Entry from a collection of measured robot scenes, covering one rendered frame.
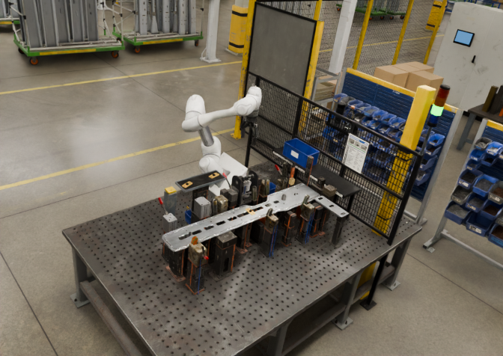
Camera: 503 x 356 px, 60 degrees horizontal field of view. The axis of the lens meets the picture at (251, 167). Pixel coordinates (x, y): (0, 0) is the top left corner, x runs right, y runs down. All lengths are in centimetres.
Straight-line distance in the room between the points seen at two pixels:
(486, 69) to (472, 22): 91
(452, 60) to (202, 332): 803
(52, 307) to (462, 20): 840
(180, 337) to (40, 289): 172
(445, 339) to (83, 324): 299
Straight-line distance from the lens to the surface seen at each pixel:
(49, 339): 380
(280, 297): 308
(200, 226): 307
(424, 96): 336
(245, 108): 291
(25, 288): 422
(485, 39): 952
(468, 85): 969
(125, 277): 314
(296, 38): 550
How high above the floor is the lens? 288
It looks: 29 degrees down
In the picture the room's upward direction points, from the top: 8 degrees clockwise
